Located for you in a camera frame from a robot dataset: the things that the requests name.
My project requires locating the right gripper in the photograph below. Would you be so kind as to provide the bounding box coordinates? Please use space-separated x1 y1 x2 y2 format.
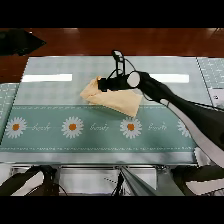
97 75 129 93

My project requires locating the cream shirt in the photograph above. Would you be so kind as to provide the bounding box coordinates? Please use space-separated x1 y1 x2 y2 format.
79 75 144 118

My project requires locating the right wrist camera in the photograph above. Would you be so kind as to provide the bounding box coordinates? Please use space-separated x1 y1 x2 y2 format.
111 49 128 80

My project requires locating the black cable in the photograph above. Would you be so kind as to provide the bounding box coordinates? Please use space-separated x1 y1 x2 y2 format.
111 171 126 197

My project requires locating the silver frame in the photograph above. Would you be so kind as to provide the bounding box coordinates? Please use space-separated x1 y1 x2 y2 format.
0 161 224 197

